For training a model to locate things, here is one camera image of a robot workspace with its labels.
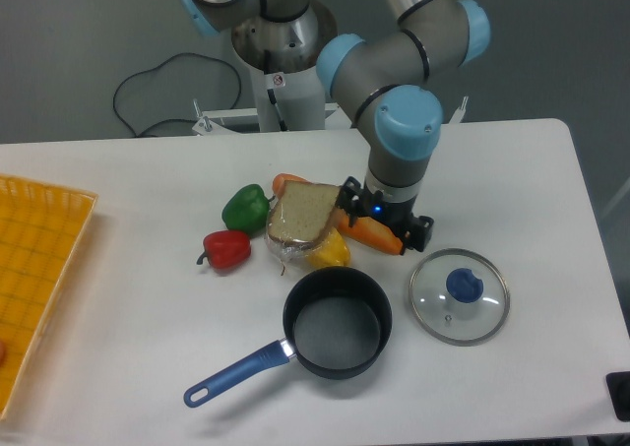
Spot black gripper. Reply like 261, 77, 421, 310
337, 176, 434, 254

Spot toast slice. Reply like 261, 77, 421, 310
265, 180, 341, 270

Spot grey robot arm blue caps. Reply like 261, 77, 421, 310
180, 0, 491, 251

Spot orange baguette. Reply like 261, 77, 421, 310
272, 172, 406, 257

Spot yellow bell pepper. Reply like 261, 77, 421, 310
306, 228, 351, 269

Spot glass lid blue knob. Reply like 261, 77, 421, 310
409, 248, 511, 347

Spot green bell pepper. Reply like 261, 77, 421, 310
221, 183, 271, 235

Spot red bell pepper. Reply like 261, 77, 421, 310
196, 229, 251, 273

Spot black device at table edge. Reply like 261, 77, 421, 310
605, 371, 630, 422

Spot yellow woven basket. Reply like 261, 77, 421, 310
1, 174, 98, 418

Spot black saucepan blue handle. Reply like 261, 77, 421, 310
183, 267, 393, 408

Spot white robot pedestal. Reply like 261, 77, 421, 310
190, 0, 469, 136

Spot black cable on floor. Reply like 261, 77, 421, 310
112, 52, 243, 138

